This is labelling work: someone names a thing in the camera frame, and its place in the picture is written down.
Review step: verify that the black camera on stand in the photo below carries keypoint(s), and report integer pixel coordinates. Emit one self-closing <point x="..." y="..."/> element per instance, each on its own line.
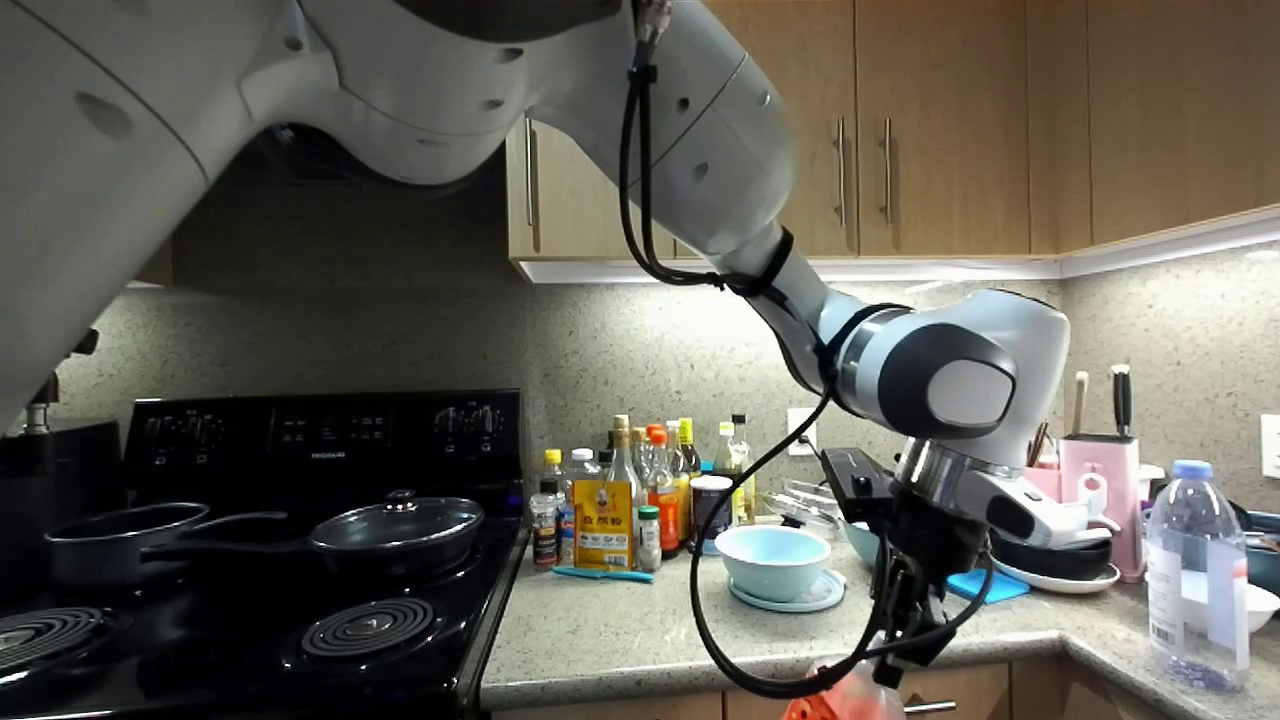
<point x="62" y="387"/>

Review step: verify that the pale yellow oil bottle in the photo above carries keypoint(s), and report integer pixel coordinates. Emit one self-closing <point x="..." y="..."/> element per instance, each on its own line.
<point x="741" y="463"/>

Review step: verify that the small light blue bowl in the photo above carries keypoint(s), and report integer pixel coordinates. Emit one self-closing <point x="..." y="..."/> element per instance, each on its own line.
<point x="774" y="562"/>

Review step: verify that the pink utensil cup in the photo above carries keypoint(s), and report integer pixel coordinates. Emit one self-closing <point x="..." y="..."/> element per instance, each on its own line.
<point x="1047" y="482"/>

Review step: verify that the white bowl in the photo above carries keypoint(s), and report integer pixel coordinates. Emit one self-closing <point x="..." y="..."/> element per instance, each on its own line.
<point x="1266" y="609"/>

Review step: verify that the black saucepan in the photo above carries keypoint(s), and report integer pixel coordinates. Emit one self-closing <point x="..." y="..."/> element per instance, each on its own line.
<point x="120" y="547"/>

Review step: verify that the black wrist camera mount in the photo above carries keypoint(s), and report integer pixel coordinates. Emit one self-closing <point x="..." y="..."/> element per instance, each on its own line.
<point x="865" y="482"/>

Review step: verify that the dark jar white lid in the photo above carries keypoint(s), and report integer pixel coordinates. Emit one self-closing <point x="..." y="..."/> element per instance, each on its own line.
<point x="708" y="508"/>

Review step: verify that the clear blue cap water bottle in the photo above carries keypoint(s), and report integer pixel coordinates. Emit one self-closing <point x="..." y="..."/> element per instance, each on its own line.
<point x="1199" y="573"/>

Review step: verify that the dark teal bowl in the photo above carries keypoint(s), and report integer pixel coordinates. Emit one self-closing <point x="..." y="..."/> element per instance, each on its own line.
<point x="1266" y="547"/>

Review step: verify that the yellow label sauce bottle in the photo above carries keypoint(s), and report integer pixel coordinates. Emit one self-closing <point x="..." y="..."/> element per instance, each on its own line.
<point x="600" y="520"/>

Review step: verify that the grey range hood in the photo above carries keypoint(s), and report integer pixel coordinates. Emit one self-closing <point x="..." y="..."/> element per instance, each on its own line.
<point x="372" y="242"/>

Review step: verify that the pink knife block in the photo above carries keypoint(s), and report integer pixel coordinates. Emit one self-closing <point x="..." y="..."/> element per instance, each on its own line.
<point x="1101" y="495"/>

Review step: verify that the white wall outlet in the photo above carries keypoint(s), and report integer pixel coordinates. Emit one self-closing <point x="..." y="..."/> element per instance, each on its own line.
<point x="803" y="433"/>
<point x="1270" y="446"/>

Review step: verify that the yellow cap bottle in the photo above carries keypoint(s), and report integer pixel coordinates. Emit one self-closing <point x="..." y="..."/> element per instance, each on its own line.
<point x="548" y="524"/>

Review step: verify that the glass pan lid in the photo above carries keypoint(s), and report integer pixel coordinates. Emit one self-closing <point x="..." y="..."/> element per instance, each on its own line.
<point x="399" y="516"/>

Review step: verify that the wooden upper cabinets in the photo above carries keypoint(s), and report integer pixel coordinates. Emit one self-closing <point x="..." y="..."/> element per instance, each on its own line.
<point x="962" y="121"/>

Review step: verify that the blue sponge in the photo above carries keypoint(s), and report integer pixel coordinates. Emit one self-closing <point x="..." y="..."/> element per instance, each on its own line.
<point x="1003" y="587"/>

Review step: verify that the black frying pan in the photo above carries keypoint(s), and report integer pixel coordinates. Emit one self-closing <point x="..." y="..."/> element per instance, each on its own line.
<point x="400" y="559"/>

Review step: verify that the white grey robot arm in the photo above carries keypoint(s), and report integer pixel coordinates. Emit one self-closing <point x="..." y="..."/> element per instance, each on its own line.
<point x="400" y="82"/>

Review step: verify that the black electric stove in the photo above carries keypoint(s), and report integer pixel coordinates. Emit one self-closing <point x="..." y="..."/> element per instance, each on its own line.
<point x="266" y="626"/>

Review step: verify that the small green cap bottle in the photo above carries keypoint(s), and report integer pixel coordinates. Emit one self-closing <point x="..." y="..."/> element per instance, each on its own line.
<point x="646" y="543"/>

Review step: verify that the light blue plate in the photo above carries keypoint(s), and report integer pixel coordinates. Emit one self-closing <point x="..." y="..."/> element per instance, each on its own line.
<point x="787" y="603"/>

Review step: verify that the stack of dark plates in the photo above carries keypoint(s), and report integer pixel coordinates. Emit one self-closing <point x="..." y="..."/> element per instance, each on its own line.
<point x="1067" y="566"/>

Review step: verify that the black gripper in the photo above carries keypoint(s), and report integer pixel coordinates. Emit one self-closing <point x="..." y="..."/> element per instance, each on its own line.
<point x="931" y="553"/>

